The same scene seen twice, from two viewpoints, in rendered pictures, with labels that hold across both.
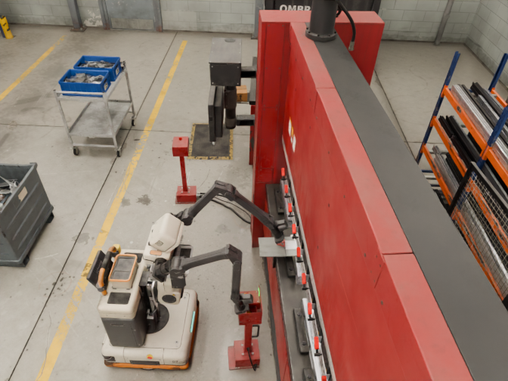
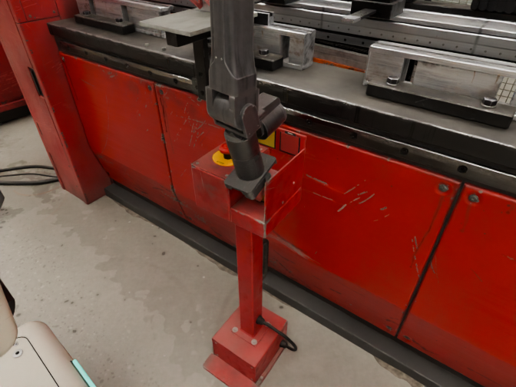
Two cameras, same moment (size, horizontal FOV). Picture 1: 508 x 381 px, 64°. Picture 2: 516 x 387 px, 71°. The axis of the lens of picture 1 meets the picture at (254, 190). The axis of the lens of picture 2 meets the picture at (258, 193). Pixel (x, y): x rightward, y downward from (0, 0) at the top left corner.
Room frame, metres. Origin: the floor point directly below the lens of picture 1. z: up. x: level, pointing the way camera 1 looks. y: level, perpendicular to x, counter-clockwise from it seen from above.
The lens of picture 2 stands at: (1.14, 0.48, 1.21)
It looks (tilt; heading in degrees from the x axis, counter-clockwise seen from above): 38 degrees down; 312
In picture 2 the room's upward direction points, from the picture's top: straight up
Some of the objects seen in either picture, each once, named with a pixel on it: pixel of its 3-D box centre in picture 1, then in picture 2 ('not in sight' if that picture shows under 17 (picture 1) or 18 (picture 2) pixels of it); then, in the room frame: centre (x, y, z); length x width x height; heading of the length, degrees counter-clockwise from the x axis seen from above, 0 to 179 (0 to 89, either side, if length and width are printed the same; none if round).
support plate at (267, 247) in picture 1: (277, 246); (200, 18); (1.94, -0.19, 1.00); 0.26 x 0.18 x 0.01; 96
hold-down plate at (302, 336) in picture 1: (301, 329); (434, 100); (1.35, -0.34, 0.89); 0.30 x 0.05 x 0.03; 6
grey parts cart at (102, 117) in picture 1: (99, 108); not in sight; (4.66, 2.08, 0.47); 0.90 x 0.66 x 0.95; 0
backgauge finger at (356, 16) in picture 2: not in sight; (368, 8); (1.64, -0.53, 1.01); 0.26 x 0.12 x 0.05; 96
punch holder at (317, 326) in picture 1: (323, 323); not in sight; (1.18, -0.41, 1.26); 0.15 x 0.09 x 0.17; 6
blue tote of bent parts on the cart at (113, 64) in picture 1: (98, 68); not in sight; (4.91, 2.08, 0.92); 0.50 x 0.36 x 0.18; 90
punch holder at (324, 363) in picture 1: (331, 358); not in sight; (0.99, -0.43, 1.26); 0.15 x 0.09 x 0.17; 6
